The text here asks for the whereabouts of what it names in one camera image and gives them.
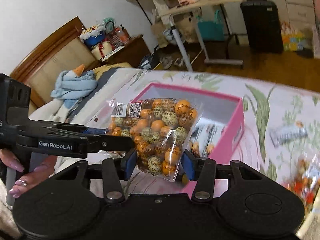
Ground bag of chocolate eggs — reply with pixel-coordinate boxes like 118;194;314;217
108;98;203;181

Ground left hand painted nails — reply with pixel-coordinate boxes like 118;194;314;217
1;149;57;198

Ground blue goose plush toy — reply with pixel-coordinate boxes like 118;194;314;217
50;64;98;122

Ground pink cardboard box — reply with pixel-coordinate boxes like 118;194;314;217
130;82;245;194

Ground wooden headboard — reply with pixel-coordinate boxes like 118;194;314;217
10;17;100;111

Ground floral bed sheet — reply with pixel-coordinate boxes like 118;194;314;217
2;68;319;239

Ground grey snack bar packet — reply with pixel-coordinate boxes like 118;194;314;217
269;122;308;147

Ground blue basket with items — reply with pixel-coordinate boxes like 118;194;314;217
79;24;106;47

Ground wooden nightstand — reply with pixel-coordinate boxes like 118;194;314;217
100;34;151;68

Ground mixed nut snack bag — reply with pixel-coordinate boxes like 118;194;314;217
283;152;319;216

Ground teal bag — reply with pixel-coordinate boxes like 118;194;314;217
197;9;225;41

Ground colourful cardboard box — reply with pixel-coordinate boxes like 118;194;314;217
280;21;312;52

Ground white rolling side table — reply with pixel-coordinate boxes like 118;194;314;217
157;0;244;72

